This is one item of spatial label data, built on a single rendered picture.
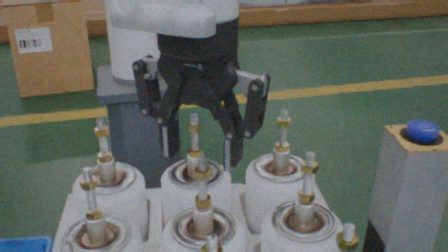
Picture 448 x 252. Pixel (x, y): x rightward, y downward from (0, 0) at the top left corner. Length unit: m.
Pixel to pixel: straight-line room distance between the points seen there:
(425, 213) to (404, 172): 0.08
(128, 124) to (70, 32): 0.79
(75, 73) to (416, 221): 1.21
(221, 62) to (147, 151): 0.44
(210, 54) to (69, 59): 1.21
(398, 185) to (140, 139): 0.43
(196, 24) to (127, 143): 0.50
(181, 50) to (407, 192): 0.37
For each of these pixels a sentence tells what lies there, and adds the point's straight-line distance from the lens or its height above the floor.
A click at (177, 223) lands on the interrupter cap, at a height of 0.25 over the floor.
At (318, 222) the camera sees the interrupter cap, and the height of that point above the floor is 0.25.
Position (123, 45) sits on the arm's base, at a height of 0.37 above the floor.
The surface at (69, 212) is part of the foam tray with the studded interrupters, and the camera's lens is 0.71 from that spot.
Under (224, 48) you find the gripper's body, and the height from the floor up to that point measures 0.47.
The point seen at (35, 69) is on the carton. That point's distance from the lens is 1.60.
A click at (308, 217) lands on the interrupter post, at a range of 0.54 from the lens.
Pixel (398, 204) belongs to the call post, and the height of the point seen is 0.23.
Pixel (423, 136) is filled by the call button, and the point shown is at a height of 0.32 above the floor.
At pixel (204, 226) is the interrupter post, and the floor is 0.26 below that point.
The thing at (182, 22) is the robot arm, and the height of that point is 0.51.
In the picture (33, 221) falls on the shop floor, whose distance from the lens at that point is 1.02.
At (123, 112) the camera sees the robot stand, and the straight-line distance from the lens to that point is 0.80.
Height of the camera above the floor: 0.59
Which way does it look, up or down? 27 degrees down
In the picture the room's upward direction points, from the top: straight up
